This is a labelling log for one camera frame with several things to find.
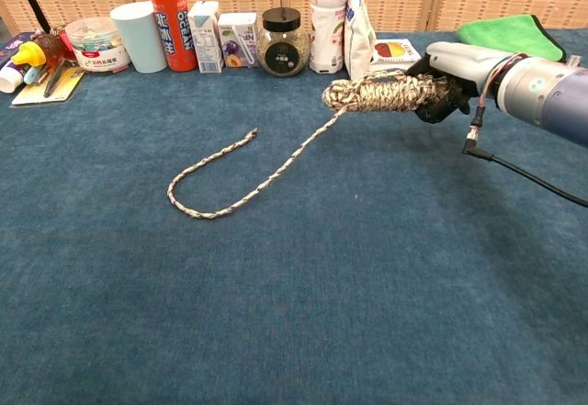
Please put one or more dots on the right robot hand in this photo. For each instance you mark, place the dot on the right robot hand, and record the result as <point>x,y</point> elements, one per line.
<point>464,63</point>

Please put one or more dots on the green microfiber cloth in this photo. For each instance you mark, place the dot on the green microfiber cloth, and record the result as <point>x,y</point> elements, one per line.
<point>505,35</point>

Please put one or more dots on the flat red yellow snack packet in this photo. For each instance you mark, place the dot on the flat red yellow snack packet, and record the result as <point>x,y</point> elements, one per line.
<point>395,51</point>

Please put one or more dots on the white snack bag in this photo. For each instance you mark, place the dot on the white snack bag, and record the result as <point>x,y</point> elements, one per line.
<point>356,47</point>

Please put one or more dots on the peach drink bottle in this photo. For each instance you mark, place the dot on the peach drink bottle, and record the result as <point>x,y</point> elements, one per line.
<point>326,33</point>

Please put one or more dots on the glass jar black lid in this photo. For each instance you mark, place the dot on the glass jar black lid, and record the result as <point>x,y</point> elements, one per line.
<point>282,51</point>

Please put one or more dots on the small plum juice carton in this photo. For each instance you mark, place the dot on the small plum juice carton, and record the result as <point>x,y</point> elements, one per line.
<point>236,40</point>

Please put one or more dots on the white milk carton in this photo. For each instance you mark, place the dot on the white milk carton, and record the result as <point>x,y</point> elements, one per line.
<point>206,37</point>

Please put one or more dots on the blue table cloth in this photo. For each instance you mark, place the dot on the blue table cloth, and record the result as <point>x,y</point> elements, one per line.
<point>294,285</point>

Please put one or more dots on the orange soda can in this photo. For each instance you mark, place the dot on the orange soda can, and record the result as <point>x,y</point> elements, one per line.
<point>172,28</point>

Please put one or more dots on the light blue plastic cup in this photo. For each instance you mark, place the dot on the light blue plastic cup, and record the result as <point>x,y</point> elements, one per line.
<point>138,37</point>

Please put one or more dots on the clear tub of clips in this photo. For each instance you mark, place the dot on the clear tub of clips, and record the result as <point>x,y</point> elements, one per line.
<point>98,58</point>

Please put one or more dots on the red small packet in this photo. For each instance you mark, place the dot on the red small packet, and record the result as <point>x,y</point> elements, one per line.
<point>68,44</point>

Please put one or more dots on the yellow card with scissors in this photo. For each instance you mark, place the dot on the yellow card with scissors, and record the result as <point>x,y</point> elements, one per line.
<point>59,89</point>

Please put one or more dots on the purple toothpaste box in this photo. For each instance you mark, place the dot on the purple toothpaste box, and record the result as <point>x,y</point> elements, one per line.
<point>13,44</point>

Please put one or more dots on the white toothpaste tube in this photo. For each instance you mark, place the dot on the white toothpaste tube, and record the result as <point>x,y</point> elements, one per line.
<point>9,80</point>

